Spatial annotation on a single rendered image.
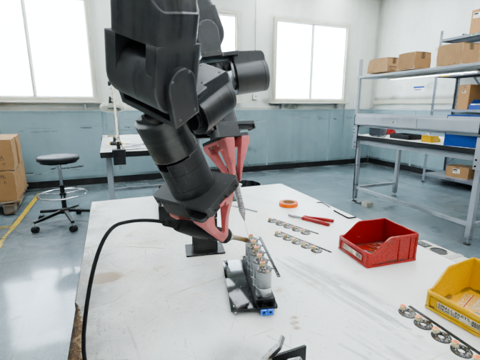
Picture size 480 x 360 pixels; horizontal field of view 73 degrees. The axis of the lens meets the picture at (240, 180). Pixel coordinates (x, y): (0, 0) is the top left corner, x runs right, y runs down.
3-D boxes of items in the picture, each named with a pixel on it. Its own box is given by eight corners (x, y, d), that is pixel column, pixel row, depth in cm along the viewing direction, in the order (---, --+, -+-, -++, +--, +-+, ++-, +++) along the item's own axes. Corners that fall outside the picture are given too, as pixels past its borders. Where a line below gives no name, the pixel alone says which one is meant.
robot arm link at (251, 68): (188, 35, 59) (194, 20, 51) (248, 28, 61) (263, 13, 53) (201, 102, 61) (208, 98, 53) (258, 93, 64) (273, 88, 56)
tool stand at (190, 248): (197, 260, 74) (167, 225, 71) (232, 234, 75) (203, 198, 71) (200, 273, 69) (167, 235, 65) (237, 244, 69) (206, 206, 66)
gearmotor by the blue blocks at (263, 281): (257, 302, 50) (257, 272, 49) (254, 293, 52) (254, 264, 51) (272, 301, 50) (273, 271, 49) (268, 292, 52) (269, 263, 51)
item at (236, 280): (278, 312, 49) (278, 306, 49) (231, 316, 48) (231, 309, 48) (258, 263, 65) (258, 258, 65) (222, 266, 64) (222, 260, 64)
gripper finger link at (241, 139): (260, 176, 55) (247, 123, 56) (228, 183, 51) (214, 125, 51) (235, 183, 60) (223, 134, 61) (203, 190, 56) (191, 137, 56)
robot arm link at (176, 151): (119, 118, 36) (150, 122, 32) (163, 88, 39) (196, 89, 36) (148, 168, 40) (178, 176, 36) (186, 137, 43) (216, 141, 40)
